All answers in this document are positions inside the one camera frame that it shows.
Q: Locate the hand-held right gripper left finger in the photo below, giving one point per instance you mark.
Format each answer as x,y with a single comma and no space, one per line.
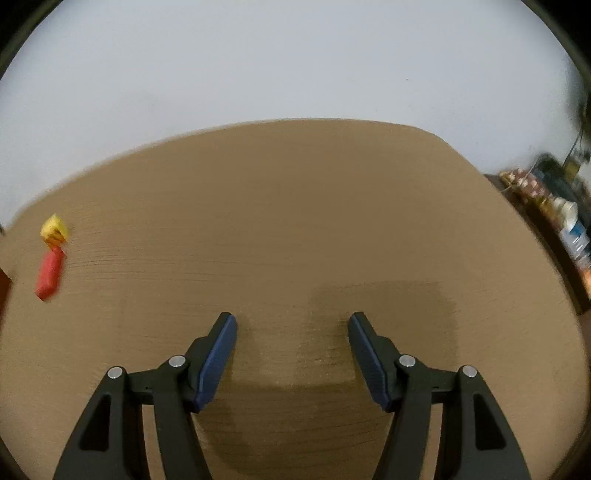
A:
214,364

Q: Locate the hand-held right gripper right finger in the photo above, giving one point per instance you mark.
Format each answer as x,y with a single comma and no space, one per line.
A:
369,364

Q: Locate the red wooden block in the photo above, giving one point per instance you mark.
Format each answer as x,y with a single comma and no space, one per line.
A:
48,274

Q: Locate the yellow striped wooden block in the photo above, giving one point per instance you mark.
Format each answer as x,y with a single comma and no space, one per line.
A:
54,228

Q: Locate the brown patterned cloth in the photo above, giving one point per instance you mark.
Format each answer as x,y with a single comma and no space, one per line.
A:
521,181

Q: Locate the clear plastic bottle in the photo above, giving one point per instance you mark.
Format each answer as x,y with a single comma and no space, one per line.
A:
577,244

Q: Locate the white paper cup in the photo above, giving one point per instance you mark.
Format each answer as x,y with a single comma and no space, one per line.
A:
569,211

